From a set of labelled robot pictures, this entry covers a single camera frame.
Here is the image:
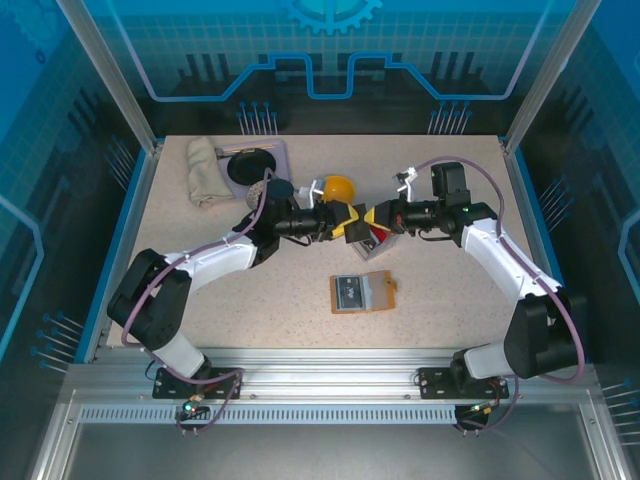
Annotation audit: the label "black VIP card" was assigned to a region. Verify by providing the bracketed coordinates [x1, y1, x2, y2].
[344, 219, 372, 247]
[333, 274, 365, 310]

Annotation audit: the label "clear acrylic card box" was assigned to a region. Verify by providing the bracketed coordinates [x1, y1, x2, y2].
[349, 227, 399, 264]

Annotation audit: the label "tan leather card holder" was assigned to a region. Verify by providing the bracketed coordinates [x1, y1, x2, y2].
[329, 269, 400, 315]

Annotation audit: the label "orange bowl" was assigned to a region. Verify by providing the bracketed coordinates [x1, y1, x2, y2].
[319, 174, 356, 205]

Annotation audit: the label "lavender tray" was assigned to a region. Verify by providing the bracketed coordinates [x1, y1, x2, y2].
[215, 138, 294, 194]

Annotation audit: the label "black round plate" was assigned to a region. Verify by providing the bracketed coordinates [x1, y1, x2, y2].
[225, 149, 278, 185]

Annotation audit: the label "wooden chopsticks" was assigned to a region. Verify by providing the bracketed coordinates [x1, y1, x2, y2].
[215, 141, 279, 154]

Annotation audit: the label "beige folded cloth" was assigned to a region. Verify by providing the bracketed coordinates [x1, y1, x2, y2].
[186, 136, 236, 209]

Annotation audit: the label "blue table side strip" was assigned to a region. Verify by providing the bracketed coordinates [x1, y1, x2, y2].
[514, 144, 589, 364]
[73, 135, 154, 365]

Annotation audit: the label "connector with green light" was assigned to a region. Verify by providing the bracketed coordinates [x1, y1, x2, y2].
[453, 399, 503, 422]
[174, 396, 211, 422]

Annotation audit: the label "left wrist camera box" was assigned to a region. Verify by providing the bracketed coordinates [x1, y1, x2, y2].
[297, 178, 330, 207]

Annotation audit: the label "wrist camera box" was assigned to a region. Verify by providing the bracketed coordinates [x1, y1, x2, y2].
[393, 166, 420, 202]
[297, 178, 330, 207]

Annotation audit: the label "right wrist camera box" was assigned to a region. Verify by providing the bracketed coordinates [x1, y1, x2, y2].
[393, 166, 420, 202]

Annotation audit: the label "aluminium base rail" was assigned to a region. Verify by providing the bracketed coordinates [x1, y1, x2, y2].
[67, 347, 601, 407]

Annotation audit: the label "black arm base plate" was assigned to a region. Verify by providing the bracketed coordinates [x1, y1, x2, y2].
[417, 367, 510, 400]
[152, 367, 245, 400]

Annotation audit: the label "slotted aluminium cable duct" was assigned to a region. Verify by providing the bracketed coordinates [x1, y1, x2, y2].
[78, 405, 459, 426]

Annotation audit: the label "aluminium frame post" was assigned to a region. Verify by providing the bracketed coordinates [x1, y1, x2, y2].
[53, 0, 164, 154]
[502, 0, 604, 154]

